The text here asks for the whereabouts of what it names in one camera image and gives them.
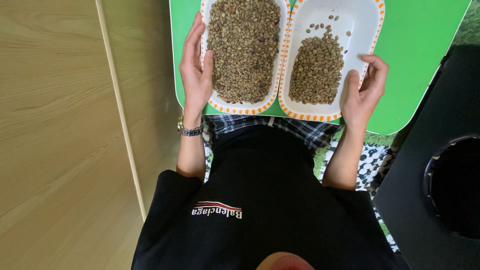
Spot person's left hand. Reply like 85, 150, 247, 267
179, 11, 215, 119

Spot person's right hand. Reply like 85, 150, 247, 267
339, 54, 390, 130

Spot white tray of beans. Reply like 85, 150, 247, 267
199, 0, 291, 116

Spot silver metal wristwatch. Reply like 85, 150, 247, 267
177, 115, 205, 137

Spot small heap of coffee beans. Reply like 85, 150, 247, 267
288, 15, 352, 106

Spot large heap of coffee beans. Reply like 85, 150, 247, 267
206, 0, 282, 105

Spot plaid shorts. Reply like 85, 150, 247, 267
203, 114, 344, 151

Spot green low table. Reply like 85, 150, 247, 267
169, 0, 473, 136

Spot black speaker box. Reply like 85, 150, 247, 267
373, 45, 480, 270

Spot black t-shirt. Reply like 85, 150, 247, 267
131, 125, 412, 270

